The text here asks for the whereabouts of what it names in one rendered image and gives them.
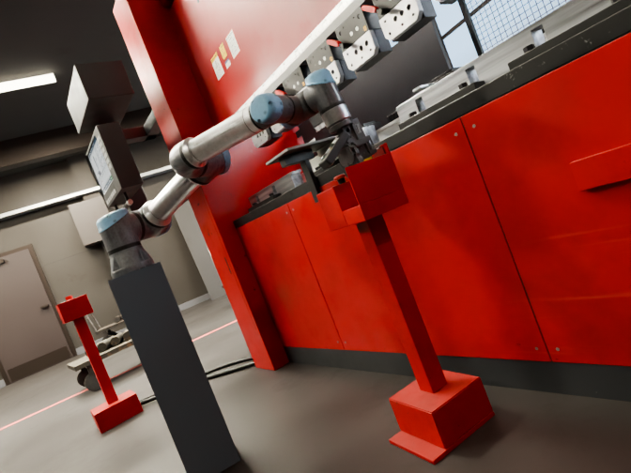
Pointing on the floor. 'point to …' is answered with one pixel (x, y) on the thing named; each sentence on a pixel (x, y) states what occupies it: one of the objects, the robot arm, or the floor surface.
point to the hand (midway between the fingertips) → (364, 191)
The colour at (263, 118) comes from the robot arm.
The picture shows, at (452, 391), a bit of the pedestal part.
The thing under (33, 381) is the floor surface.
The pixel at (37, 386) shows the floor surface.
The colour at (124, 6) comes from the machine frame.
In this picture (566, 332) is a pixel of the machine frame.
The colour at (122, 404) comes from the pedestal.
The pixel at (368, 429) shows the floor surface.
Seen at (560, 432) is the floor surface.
